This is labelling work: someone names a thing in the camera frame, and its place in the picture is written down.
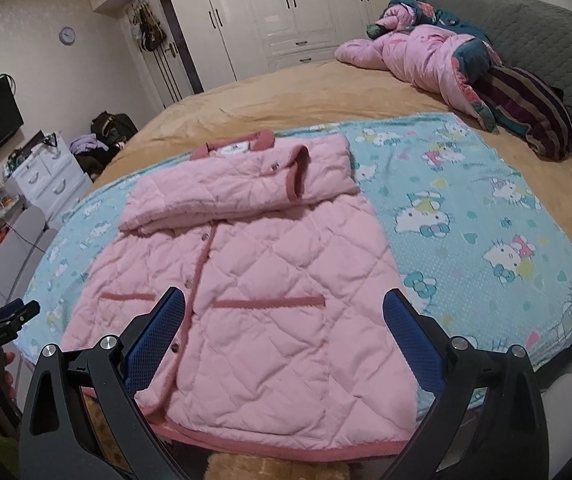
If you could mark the pink padded garment pile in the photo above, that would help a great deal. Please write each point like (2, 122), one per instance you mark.
(416, 55)

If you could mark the purple clothes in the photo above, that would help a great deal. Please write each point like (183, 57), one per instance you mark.
(88, 144)

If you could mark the grey quilted headboard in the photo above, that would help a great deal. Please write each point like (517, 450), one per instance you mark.
(541, 35)

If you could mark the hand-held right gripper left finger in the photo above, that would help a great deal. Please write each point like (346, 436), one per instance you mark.
(158, 330)

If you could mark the black bag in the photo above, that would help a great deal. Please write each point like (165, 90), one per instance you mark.
(116, 127)

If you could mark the purple wall clock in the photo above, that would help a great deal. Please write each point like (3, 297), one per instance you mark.
(67, 35)

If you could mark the white drawer cabinet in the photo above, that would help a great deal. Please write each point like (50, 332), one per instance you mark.
(48, 175)

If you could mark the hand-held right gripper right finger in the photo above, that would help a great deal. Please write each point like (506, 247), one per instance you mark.
(411, 335)

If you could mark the dark striped cloth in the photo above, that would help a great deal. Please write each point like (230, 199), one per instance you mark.
(526, 105)

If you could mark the pink quilted jacket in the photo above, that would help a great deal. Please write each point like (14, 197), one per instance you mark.
(246, 300)

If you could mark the white wardrobe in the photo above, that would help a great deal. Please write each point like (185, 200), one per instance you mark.
(276, 10)

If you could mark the blue cartoon printed blanket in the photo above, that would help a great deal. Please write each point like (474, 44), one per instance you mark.
(466, 240)

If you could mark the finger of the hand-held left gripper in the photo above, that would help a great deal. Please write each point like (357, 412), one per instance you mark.
(8, 310)

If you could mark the tan bed sheet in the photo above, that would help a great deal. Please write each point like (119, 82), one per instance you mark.
(291, 90)

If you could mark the white door with hanging things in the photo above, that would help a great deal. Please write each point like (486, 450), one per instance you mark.
(166, 55)

